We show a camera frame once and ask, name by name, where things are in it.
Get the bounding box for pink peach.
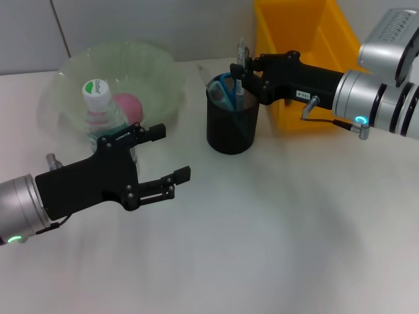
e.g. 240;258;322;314
113;93;145;127

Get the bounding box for grey right arm cable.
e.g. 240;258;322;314
301;116;357;130

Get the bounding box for yellow plastic bin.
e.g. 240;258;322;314
254;0;363;131

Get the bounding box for grey white pen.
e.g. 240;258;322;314
234;37;250;112

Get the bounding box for black mesh pen holder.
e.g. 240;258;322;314
206;73;261;155

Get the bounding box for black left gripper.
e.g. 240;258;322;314
34;123;192;220

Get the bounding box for green glass fruit bowl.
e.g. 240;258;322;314
39;41;187;138

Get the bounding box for blue scissors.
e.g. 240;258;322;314
209;73;237;112

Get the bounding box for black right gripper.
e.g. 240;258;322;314
229;51;346;111

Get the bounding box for transparent plastic ruler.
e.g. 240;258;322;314
196;63;213;82

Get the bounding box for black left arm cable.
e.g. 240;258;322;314
35;215;71;235

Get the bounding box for clear green-label water bottle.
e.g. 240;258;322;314
81;79;140;174

